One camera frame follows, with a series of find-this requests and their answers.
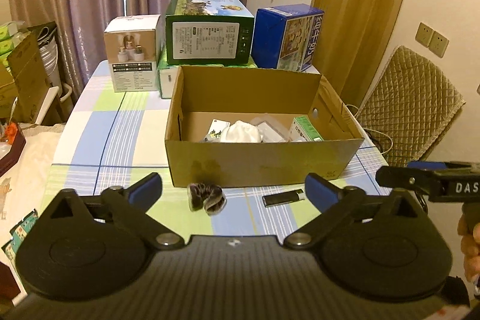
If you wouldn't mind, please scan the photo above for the white cloth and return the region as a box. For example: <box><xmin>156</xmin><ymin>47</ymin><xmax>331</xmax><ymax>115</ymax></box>
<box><xmin>220</xmin><ymin>120</ymin><xmax>262</xmax><ymax>144</ymax></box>

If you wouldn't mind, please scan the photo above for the wall socket plate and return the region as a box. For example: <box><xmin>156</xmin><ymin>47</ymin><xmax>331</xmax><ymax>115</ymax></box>
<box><xmin>429</xmin><ymin>31</ymin><xmax>449</xmax><ymax>58</ymax></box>
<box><xmin>415</xmin><ymin>23</ymin><xmax>434</xmax><ymax>47</ymax></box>

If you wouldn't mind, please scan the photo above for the green white medicine box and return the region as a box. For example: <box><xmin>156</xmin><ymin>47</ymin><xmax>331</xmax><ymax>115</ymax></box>
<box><xmin>289</xmin><ymin>115</ymin><xmax>324</xmax><ymax>142</ymax></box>

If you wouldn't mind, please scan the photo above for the clear plastic case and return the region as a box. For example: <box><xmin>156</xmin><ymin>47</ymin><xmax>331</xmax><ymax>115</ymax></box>
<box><xmin>250</xmin><ymin>114</ymin><xmax>289</xmax><ymax>143</ymax></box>

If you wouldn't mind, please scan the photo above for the brown cardboard carton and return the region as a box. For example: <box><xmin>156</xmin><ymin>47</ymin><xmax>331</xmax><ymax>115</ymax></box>
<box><xmin>0</xmin><ymin>32</ymin><xmax>50</xmax><ymax>123</ymax></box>

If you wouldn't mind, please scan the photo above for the right hand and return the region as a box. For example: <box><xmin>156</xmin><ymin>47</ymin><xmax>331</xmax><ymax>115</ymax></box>
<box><xmin>457</xmin><ymin>214</ymin><xmax>480</xmax><ymax>283</ymax></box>

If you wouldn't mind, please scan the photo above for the brown cardboard box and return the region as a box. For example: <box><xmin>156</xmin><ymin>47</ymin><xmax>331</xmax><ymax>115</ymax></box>
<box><xmin>164</xmin><ymin>66</ymin><xmax>365</xmax><ymax>188</ymax></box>

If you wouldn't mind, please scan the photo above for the blue milk carton box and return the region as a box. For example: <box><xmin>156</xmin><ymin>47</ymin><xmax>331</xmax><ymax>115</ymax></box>
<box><xmin>251</xmin><ymin>3</ymin><xmax>325</xmax><ymax>71</ymax></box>

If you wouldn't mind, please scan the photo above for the white product box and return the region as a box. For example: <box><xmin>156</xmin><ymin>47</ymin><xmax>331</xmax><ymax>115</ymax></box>
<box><xmin>103</xmin><ymin>15</ymin><xmax>164</xmax><ymax>93</ymax></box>

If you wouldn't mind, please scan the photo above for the green milk carton box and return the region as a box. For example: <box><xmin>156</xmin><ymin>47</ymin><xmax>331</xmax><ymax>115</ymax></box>
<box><xmin>165</xmin><ymin>0</ymin><xmax>255</xmax><ymax>66</ymax></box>

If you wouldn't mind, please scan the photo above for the checkered bed sheet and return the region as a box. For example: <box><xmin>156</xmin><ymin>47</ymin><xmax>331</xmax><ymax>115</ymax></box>
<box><xmin>45</xmin><ymin>64</ymin><xmax>386</xmax><ymax>238</ymax></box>

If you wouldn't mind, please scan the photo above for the dark red tray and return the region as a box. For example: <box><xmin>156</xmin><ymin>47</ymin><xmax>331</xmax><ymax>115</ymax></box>
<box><xmin>0</xmin><ymin>123</ymin><xmax>26</xmax><ymax>176</ymax></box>

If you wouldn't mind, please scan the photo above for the black lighter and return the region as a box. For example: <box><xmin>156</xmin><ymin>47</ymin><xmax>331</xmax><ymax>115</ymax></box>
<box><xmin>262</xmin><ymin>189</ymin><xmax>305</xmax><ymax>208</ymax></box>

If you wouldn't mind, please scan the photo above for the white ointment box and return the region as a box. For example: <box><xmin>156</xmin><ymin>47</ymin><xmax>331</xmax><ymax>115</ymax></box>
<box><xmin>202</xmin><ymin>119</ymin><xmax>230</xmax><ymax>142</ymax></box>

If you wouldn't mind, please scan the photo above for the quilted beige chair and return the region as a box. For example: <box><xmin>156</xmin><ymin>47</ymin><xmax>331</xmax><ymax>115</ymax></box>
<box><xmin>356</xmin><ymin>46</ymin><xmax>465</xmax><ymax>166</ymax></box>

